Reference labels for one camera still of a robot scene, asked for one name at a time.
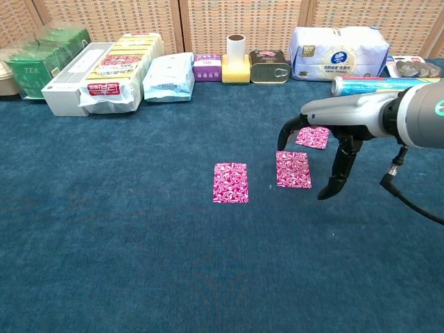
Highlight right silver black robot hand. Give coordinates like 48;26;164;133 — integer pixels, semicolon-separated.
277;90;398;201

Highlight blue cling film roll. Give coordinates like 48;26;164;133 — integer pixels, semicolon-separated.
331;76;444;97

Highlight white blue tissue pack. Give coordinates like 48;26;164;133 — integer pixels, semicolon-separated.
289;26;391;83

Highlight correction tape blister pack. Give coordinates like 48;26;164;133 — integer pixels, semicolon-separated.
385;55;443;79

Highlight black gold luncheon meat can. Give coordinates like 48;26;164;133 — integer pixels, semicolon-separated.
248;50;291;85

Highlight yellow sponge under paper roll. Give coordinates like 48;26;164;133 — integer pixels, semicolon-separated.
221;54;251;85

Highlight white paper roll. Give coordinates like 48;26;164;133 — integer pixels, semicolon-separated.
226;34;248;65

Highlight woven bamboo folding screen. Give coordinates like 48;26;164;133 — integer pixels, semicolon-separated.
0;0;444;60

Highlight small purple box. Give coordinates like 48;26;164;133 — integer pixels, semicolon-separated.
193;53;223;83

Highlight light blue wet wipes pack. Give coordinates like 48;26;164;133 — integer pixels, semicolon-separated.
142;52;195;103

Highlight yellow sponge multipack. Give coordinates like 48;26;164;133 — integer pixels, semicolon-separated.
78;33;166;114

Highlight teal table cloth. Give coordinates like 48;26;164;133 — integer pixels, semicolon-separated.
0;58;444;333

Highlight long white power strip box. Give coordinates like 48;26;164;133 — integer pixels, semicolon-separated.
40;42;115;117

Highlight clear box green tea bags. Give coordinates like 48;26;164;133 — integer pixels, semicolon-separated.
5;22;92;101

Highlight beige lidded food container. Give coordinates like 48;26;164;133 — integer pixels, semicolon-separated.
0;48;22;96

